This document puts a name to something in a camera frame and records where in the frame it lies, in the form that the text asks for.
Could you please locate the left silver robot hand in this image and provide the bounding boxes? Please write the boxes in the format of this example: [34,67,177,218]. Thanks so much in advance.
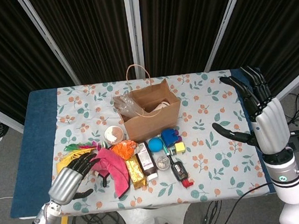
[44,152,103,208]

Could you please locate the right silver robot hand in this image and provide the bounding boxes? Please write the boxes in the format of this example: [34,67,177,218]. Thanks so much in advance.
[205,62,293,161]

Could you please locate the orange foil snack bag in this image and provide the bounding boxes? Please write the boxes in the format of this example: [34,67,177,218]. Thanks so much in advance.
[110,139,140,161]

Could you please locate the clear plastic cup stack sleeve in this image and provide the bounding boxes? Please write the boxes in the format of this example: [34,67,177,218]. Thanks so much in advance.
[113,93,143,119]

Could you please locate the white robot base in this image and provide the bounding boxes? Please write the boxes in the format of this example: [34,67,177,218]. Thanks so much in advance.
[117,202,194,224]

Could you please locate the blue plastic building block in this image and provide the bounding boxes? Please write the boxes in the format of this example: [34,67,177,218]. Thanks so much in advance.
[160,128,179,148]

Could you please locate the brown paper bag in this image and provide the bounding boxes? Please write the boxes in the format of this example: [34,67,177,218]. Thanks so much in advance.
[110,60,185,146]

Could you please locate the yellow sponge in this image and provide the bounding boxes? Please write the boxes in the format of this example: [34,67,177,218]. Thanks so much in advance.
[54,151,79,172]

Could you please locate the colourful feather toy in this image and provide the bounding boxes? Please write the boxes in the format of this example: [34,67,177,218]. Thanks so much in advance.
[61,139,102,156]

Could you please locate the pink cloth with black trim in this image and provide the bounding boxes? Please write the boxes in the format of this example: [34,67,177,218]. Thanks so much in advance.
[88,145,133,202]

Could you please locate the blue table cover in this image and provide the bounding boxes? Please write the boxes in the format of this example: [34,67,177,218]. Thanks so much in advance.
[0,64,286,221]

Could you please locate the floral tablecloth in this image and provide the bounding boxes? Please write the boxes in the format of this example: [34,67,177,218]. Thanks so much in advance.
[36,66,271,219]

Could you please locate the clear jar with amber contents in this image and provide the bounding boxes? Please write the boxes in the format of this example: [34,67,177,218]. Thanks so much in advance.
[103,125,127,146]

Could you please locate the gold foil package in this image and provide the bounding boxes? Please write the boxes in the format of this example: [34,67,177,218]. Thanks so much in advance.
[123,154,148,191]

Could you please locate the brown bottle with white cap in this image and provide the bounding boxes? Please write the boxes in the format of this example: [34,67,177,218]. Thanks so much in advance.
[134,141,159,182]

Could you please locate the yellow foam cube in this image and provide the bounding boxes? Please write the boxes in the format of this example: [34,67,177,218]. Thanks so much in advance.
[174,142,186,154]

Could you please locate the blue ball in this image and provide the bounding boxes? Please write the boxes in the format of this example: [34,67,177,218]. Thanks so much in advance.
[147,137,164,154]

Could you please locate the clear tub of paper clips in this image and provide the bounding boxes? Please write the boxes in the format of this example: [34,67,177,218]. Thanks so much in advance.
[155,154,172,171]

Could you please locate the black pleated screen panel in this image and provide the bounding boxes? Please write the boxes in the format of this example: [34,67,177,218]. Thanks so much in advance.
[0,0,85,136]
[198,0,299,112]
[17,0,143,91]
[129,0,258,79]

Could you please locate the black bottle with red cap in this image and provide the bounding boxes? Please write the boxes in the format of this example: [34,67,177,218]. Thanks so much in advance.
[169,159,195,189]

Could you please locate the white cable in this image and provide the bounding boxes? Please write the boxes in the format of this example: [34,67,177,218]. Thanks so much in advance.
[0,195,15,206]

